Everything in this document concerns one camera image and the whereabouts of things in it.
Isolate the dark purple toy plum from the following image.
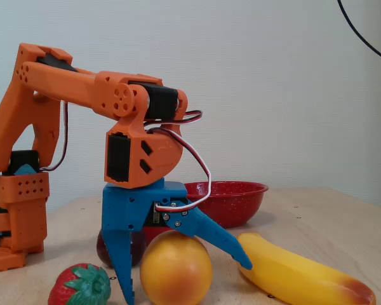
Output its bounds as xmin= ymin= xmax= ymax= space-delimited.
xmin=96 ymin=227 xmax=147 ymax=268

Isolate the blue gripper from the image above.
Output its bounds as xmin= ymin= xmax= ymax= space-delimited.
xmin=101 ymin=178 xmax=253 ymax=305

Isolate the thin black hanging cable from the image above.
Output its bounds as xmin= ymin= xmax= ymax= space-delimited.
xmin=337 ymin=0 xmax=381 ymax=64

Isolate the red white black servo cable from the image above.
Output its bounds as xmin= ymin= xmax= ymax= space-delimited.
xmin=142 ymin=109 xmax=212 ymax=214
xmin=39 ymin=100 xmax=69 ymax=173

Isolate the red toy apple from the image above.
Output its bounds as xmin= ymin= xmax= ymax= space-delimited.
xmin=142 ymin=226 xmax=169 ymax=247

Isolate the yellow toy banana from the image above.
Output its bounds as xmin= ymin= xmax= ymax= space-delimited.
xmin=234 ymin=232 xmax=377 ymax=305

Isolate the orange toy peach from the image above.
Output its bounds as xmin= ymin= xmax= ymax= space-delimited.
xmin=139 ymin=229 xmax=213 ymax=305

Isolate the red speckled enamel bowl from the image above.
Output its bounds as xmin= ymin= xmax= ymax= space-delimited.
xmin=183 ymin=180 xmax=270 ymax=229

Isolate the red toy strawberry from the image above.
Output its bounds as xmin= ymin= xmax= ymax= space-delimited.
xmin=47 ymin=262 xmax=112 ymax=305

